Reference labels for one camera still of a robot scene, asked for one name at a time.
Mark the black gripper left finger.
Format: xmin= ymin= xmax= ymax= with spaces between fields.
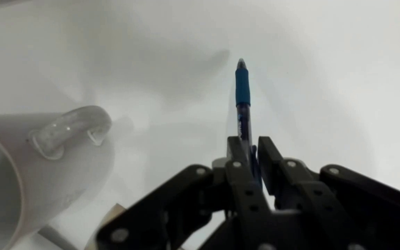
xmin=96 ymin=137 xmax=273 ymax=250

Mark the beige cloth under dustpan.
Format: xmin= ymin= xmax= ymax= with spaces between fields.
xmin=84 ymin=203 xmax=125 ymax=250

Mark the blue pen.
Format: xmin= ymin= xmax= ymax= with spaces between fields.
xmin=234 ymin=57 xmax=260 ymax=180

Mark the round white table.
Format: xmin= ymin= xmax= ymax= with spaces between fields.
xmin=0 ymin=0 xmax=400 ymax=248

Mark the light grey ceramic mug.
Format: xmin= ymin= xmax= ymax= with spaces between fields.
xmin=0 ymin=106 xmax=114 ymax=250

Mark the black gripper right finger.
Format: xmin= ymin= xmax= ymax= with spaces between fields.
xmin=259 ymin=137 xmax=400 ymax=250

